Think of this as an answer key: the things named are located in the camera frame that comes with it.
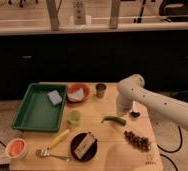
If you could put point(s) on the green pepper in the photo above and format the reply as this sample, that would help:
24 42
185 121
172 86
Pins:
116 119

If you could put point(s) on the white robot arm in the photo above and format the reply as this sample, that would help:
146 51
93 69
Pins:
132 89

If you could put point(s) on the small metal cup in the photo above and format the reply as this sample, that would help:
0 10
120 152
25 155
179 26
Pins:
100 90

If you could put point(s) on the green plastic cup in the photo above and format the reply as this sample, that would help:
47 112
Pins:
74 118

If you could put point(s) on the orange bowl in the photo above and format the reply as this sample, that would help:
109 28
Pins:
77 86

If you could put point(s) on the white crumpled cloth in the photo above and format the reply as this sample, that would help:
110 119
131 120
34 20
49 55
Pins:
77 95

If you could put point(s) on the grey green sponge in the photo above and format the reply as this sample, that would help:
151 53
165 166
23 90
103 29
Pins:
54 97

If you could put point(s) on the cream box on plate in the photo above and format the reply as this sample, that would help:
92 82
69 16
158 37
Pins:
84 145

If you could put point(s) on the green plastic tray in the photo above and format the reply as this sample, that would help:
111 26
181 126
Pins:
36 111

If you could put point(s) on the dark round plate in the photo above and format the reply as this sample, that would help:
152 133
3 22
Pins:
90 154

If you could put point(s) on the bunch of brown grapes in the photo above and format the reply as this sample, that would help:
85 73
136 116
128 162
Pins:
136 141

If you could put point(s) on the dark cabinet front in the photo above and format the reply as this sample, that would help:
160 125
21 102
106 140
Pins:
161 57

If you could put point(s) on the metal fork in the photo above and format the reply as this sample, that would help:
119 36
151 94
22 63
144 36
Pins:
45 153

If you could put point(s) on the orange lidded white container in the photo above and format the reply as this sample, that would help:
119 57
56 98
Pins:
16 149

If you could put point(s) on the yellow handled utensil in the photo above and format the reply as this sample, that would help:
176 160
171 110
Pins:
58 139

